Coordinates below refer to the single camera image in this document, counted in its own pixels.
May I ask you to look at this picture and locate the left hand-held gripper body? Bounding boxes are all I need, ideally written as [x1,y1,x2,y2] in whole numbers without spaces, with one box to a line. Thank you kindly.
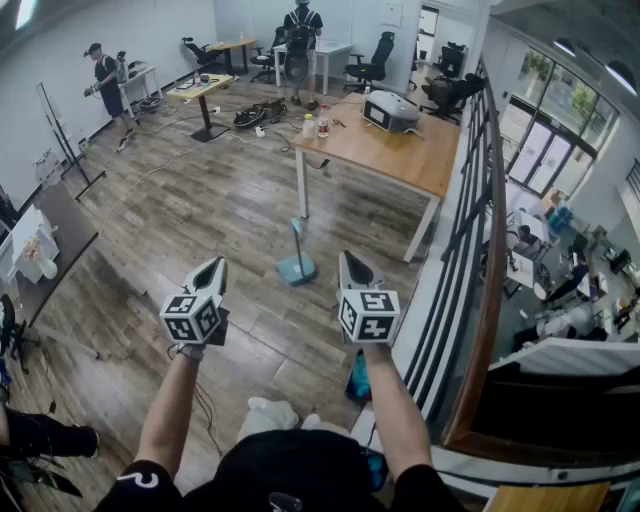
[159,284,231,347]

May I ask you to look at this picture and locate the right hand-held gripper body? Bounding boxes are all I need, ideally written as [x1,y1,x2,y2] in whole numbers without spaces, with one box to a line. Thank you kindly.
[337,288,402,345]

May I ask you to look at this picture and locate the teal long-handled dustpan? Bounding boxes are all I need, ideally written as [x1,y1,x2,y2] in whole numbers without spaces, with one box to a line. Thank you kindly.
[274,216,319,288]

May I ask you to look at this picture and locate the person's left forearm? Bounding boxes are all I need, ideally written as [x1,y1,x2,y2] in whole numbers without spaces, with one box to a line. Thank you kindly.
[133,349,202,476]

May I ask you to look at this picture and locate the person's right forearm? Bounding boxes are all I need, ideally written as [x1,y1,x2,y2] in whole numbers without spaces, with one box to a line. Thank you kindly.
[360,343,434,481]

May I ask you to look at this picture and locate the black bin blue bag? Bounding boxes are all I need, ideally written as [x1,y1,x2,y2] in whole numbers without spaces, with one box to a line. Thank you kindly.
[346,348,374,402]
[366,448,390,494]

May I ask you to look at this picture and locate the black railing wooden handrail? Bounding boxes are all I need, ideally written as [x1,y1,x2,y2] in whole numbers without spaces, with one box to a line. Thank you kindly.
[399,55,527,454]

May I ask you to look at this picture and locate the person's light grey trousers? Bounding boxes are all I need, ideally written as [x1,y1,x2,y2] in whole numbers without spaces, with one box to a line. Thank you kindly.
[236,396,322,444]

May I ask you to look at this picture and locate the wooden table white legs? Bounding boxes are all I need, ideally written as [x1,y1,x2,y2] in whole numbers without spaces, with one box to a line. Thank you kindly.
[291,92,462,264]

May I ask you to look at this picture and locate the dark grey table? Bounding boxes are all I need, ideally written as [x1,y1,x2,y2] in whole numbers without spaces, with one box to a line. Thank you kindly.
[13,182,151,362]

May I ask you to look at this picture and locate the white vase with flowers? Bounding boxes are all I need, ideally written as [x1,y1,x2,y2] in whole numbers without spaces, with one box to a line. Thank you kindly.
[22,236,60,281]

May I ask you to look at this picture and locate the grey white box device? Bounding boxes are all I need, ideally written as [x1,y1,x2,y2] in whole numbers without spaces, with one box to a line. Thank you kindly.
[362,89,422,136]

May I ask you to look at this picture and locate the person's black shirt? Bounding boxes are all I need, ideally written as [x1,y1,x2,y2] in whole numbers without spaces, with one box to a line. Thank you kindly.
[93,428,464,512]

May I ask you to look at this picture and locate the white box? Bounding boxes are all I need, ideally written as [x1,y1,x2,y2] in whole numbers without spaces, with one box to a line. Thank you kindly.
[8,203,62,284]

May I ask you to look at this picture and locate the clear board on black stand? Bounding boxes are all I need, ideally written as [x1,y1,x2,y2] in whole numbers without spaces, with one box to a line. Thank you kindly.
[35,82,108,202]

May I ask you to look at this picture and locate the small white table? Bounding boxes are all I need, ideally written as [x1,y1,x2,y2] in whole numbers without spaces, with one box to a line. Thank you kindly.
[119,64,164,119]

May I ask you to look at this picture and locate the light wooden desk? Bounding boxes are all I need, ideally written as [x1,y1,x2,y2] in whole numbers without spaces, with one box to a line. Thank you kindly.
[206,37,258,77]

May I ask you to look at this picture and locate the thin black cable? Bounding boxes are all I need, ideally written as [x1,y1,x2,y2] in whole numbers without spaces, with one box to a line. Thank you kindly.
[191,378,224,457]

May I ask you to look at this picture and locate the long white floor cable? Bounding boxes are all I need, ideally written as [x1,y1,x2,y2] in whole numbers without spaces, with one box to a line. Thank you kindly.
[96,147,177,237]

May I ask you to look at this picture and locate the black cable pile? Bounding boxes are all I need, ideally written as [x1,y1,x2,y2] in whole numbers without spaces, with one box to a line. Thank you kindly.
[233,97,289,129]

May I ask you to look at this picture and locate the yellow-top pedestal table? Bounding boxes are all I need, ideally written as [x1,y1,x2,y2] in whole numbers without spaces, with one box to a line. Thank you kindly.
[166,73,235,144]

